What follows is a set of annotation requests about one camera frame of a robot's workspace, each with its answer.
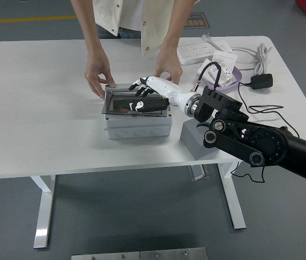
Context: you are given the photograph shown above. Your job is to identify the person's right hand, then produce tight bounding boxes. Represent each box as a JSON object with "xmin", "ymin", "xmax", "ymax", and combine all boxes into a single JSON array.
[{"xmin": 84, "ymin": 55, "xmax": 117, "ymax": 98}]

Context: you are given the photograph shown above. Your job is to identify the person's left hand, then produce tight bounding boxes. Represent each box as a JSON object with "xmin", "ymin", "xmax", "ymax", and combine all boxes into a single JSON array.
[{"xmin": 154, "ymin": 51, "xmax": 183, "ymax": 85}]

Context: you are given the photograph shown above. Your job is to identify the white and black robot right hand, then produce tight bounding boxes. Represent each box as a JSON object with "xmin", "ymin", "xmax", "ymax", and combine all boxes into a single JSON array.
[{"xmin": 127, "ymin": 75, "xmax": 197, "ymax": 114}]

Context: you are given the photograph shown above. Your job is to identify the smoky transparent box lid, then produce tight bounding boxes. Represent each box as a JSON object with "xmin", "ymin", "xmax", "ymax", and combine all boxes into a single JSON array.
[{"xmin": 100, "ymin": 89, "xmax": 170, "ymax": 118}]

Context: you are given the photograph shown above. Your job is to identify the grey plastic junction box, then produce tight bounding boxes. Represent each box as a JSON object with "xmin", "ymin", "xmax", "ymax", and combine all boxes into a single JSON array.
[{"xmin": 103, "ymin": 83, "xmax": 173, "ymax": 139}]

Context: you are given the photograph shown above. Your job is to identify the white power strip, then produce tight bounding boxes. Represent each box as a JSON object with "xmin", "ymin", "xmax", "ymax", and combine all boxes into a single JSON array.
[{"xmin": 177, "ymin": 42, "xmax": 215, "ymax": 66}]

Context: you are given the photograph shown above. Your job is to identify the brown floor sign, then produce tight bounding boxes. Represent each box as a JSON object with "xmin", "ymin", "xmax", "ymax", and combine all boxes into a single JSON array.
[{"xmin": 184, "ymin": 12, "xmax": 210, "ymax": 29}]

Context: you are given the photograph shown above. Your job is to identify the small white rectangular device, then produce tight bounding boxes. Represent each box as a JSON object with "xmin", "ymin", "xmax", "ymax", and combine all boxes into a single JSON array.
[{"xmin": 214, "ymin": 40, "xmax": 233, "ymax": 54}]

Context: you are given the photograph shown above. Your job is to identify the packaged socket with label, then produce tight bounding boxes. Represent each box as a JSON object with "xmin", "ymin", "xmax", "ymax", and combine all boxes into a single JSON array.
[{"xmin": 209, "ymin": 62, "xmax": 237, "ymax": 88}]

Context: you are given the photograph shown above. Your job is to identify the grey cube holder block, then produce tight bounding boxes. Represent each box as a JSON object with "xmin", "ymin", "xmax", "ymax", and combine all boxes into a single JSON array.
[{"xmin": 180, "ymin": 119, "xmax": 220, "ymax": 161}]

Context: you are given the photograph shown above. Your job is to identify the person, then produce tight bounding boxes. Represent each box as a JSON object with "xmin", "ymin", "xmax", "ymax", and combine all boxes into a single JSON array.
[{"xmin": 92, "ymin": 0, "xmax": 197, "ymax": 57}]

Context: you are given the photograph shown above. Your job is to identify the purple plastic tray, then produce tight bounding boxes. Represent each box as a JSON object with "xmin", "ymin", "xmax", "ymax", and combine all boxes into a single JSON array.
[{"xmin": 203, "ymin": 66, "xmax": 243, "ymax": 92}]

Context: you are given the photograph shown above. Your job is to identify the black power adapter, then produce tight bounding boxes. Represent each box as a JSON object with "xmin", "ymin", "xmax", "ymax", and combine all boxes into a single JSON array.
[{"xmin": 251, "ymin": 74, "xmax": 274, "ymax": 90}]

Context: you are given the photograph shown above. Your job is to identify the white table leg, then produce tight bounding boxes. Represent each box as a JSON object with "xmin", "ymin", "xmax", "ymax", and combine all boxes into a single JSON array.
[
  {"xmin": 30, "ymin": 174, "xmax": 56, "ymax": 249},
  {"xmin": 218, "ymin": 162, "xmax": 247, "ymax": 230}
]

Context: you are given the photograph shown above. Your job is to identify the grey metal plate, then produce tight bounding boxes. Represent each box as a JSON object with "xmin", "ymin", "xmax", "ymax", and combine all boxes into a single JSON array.
[
  {"xmin": 139, "ymin": 246, "xmax": 208, "ymax": 260},
  {"xmin": 71, "ymin": 251, "xmax": 141, "ymax": 260}
]

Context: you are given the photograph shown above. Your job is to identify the white wall socket panel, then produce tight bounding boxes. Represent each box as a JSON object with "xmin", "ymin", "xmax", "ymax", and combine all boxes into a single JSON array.
[{"xmin": 197, "ymin": 58, "xmax": 216, "ymax": 82}]

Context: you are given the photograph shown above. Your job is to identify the white square switch panel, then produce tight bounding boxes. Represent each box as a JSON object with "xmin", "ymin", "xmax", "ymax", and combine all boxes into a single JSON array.
[{"xmin": 213, "ymin": 50, "xmax": 238, "ymax": 72}]

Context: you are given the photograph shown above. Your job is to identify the thin black cord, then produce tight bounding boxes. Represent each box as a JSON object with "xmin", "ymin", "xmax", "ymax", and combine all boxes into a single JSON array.
[{"xmin": 231, "ymin": 82, "xmax": 300, "ymax": 184}]

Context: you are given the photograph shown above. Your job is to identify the white power cord with plug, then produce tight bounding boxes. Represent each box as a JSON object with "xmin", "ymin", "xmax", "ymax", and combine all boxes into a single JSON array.
[{"xmin": 201, "ymin": 31, "xmax": 273, "ymax": 77}]

